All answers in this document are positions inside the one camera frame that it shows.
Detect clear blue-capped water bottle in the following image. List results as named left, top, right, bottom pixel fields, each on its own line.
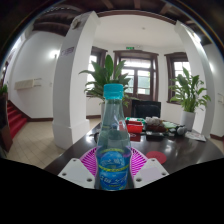
left=94, top=83, right=133, bottom=192

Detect black chair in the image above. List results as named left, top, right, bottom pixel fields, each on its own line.
left=130, top=99, right=162, bottom=119

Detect broad-leafed plant in white pot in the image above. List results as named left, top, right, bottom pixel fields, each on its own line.
left=168, top=67, right=212, bottom=132
left=78, top=54, right=134, bottom=118

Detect flat round red coaster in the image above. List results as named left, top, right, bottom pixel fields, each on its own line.
left=145, top=150, right=168, bottom=165

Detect black round headphones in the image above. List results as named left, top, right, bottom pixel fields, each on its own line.
left=175, top=124, right=188, bottom=136

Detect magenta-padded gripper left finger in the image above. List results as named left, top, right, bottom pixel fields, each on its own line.
left=57, top=146, right=99, bottom=190

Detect purple pillar sign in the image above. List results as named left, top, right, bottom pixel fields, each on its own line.
left=59, top=46, right=75, bottom=58

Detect dark wooden framed window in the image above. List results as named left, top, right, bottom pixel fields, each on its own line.
left=164, top=51, right=193, bottom=104
left=87, top=45, right=108, bottom=98

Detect white wall radiator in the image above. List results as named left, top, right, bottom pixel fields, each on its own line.
left=13, top=78, right=35, bottom=91

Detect white printed booklet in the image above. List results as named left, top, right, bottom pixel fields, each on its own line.
left=184, top=130, right=208, bottom=143

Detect red carpeted staircase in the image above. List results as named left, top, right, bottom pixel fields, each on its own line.
left=5, top=99, right=28, bottom=139

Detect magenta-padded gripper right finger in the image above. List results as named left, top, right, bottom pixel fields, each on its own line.
left=129, top=147, right=170, bottom=190

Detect green cloth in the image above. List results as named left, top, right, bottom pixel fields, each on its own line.
left=163, top=121, right=178, bottom=130

